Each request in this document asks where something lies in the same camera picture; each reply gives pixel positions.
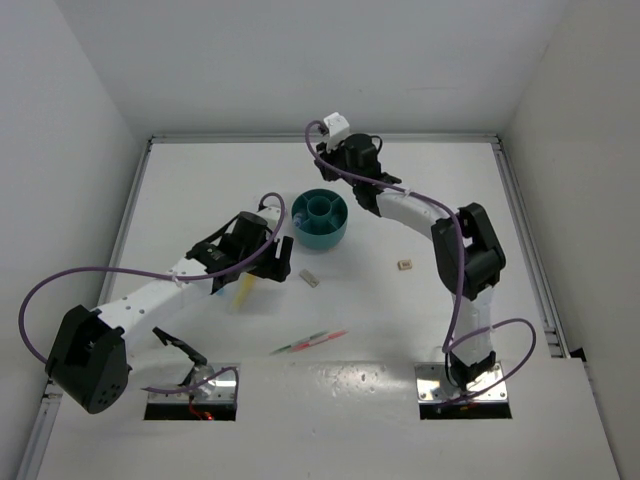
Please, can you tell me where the metal base plate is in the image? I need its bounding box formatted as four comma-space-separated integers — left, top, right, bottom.
180, 363, 240, 404
414, 362, 509, 405

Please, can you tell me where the teal round divided organizer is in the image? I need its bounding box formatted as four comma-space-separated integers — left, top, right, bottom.
291, 189, 348, 252

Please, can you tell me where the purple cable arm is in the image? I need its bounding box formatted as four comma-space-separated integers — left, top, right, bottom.
304, 119, 537, 406
18, 192, 287, 396

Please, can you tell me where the green pen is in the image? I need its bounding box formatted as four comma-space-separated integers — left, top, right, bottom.
269, 330, 329, 356

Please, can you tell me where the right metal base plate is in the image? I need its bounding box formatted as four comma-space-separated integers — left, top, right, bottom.
414, 362, 509, 405

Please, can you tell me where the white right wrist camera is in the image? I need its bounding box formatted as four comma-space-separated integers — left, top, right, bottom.
320, 112, 351, 152

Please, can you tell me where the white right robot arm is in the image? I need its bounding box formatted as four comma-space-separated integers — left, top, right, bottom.
315, 134, 506, 390

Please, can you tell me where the yellow highlighter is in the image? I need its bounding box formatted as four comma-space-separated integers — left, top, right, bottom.
228, 273, 257, 314

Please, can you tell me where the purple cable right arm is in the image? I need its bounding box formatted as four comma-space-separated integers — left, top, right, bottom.
304, 119, 537, 406

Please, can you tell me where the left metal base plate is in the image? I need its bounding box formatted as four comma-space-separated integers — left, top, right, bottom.
180, 363, 240, 404

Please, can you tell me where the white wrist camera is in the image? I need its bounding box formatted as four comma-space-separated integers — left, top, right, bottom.
320, 112, 351, 152
256, 202, 282, 230

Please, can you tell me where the beige eraser near centre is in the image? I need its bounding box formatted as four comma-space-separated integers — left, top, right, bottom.
299, 269, 319, 288

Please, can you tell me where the clear blue glue stick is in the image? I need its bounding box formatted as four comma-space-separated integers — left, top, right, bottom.
292, 212, 306, 228

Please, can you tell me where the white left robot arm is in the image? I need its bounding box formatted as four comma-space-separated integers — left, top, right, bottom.
45, 206, 293, 414

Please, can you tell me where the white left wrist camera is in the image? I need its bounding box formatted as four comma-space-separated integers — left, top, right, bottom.
256, 202, 282, 230

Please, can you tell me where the pink pen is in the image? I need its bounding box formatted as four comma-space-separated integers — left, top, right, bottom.
291, 330, 348, 352

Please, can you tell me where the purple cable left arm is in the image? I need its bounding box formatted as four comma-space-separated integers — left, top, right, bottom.
18, 192, 287, 396

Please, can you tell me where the small beige eraser right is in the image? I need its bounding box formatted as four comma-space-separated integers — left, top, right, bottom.
398, 260, 412, 271

